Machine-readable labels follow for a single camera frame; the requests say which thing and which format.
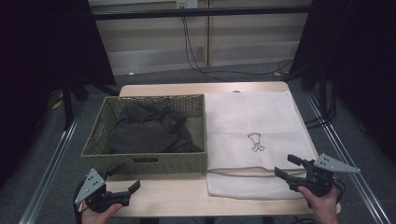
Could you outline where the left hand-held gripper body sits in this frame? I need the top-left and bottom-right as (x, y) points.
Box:
(74, 168), (131, 214)

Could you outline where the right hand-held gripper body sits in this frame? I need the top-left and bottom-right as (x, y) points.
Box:
(287, 153), (361, 198)

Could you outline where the green woven basket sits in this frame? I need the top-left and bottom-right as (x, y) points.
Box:
(80, 93), (208, 175)

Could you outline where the dark grey garment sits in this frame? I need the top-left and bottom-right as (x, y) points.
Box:
(106, 102), (204, 154)

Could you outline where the white mesh laundry bag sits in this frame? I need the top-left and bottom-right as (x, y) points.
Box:
(204, 91), (319, 201)

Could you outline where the person's right hand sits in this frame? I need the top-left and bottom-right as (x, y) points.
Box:
(297, 186), (342, 224)

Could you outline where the person's left hand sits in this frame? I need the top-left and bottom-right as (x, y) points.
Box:
(79, 203), (123, 224)

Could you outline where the black metal stand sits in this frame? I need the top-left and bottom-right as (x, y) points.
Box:
(60, 73), (120, 131)

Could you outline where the yellow tape strip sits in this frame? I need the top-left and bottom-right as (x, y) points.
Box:
(50, 90), (65, 111)

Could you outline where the black curtain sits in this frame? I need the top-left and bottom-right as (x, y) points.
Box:
(0, 0), (117, 189)
(288, 0), (396, 164)

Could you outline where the black horizontal bar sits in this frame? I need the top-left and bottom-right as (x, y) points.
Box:
(92, 5), (312, 21)

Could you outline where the right hand-held gripper cable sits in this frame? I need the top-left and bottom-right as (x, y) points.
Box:
(332, 176), (347, 204)

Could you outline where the hand-held gripper cable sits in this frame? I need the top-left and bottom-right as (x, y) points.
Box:
(73, 181), (88, 224)
(332, 176), (347, 204)

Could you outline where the left hand-held gripper cable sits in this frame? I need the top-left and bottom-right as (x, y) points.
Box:
(73, 181), (88, 224)

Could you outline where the metal floor rail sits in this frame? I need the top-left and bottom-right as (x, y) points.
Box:
(304, 91), (391, 224)
(18, 102), (86, 224)

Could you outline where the black floor cable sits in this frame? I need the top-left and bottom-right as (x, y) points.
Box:
(181, 16), (295, 77)
(184, 16), (232, 83)

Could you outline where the white wall socket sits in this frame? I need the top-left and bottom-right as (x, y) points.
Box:
(176, 0), (200, 9)

